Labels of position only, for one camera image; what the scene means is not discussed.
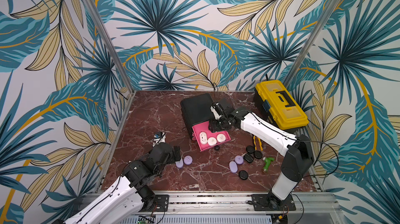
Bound white round earphone case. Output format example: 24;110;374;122
207;137;218;146
216;133;227;143

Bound white oval earphone case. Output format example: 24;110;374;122
199;132;208;145

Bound pink top drawer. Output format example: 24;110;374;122
192;121;231;152

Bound black pink drawer cabinet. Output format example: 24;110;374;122
180;93;214;140

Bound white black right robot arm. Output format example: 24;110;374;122
210;100;314;203

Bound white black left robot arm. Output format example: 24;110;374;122
53;143;181;224

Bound purple oval earphone case left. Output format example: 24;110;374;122
175;159;184;169

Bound purple oval earphone case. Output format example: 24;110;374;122
229;161;238;174
175;159;184;169

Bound purple round earphone case left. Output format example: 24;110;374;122
183;155;193;165

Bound purple round earphone case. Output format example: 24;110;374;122
234;155;244;165
183;155;193;165

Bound black round earphone case top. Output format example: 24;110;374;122
246;145;255;154

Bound black round earphone case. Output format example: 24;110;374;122
253;150;263;159
246;145;255;154
238;170;249;180

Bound purple round earphone case right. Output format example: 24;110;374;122
234;155;244;165

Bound black oval earphone case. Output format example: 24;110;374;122
243;153;254;164

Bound black round earphone case middle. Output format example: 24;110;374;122
253;150;263;159

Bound purple oval earphone case right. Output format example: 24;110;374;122
229;161;238;174

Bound yellow black toolbox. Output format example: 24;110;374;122
254;80;309;133

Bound black round earphone case front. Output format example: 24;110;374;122
238;170;249;180

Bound green plastic bottle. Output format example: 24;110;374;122
262;157;275;173

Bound yellow handled pliers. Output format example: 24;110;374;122
253;135;264;151

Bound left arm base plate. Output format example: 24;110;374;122
140;194;170;213

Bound aluminium front rail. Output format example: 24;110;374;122
74;191;341;216

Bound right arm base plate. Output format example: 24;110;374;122
248;194;296;212

